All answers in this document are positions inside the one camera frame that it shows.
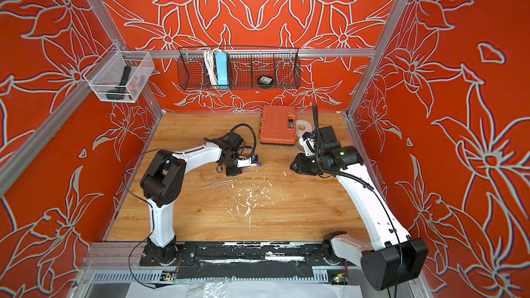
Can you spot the clear acrylic box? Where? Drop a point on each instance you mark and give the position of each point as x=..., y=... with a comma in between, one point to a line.
x=105, y=73

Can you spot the orange tool case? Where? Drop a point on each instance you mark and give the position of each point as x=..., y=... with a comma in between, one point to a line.
x=277, y=125

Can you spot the dark green tool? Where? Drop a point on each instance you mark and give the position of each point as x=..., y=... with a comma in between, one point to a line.
x=119, y=92

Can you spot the clear tape roll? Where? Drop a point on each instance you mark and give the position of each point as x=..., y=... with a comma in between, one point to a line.
x=299, y=146

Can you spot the white tape roll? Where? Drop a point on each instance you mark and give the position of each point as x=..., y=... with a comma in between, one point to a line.
x=302, y=126

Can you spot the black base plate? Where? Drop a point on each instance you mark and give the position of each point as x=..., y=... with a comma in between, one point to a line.
x=250, y=261

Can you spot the black wire basket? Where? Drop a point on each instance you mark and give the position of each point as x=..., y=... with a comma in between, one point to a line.
x=197, y=68

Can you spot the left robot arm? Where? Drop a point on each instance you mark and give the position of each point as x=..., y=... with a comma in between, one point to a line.
x=163, y=181

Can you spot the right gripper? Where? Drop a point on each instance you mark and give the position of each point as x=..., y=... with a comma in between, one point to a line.
x=300, y=167

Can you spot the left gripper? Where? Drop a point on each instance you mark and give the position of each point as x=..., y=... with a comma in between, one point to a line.
x=234, y=172

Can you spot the small black device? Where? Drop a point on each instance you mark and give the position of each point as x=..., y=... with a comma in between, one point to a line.
x=265, y=81

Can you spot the light blue box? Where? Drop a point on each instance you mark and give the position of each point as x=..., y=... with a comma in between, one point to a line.
x=222, y=65

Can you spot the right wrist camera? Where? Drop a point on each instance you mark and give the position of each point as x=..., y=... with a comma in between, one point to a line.
x=308, y=143

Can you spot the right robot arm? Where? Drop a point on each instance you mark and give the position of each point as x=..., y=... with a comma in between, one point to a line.
x=392, y=256

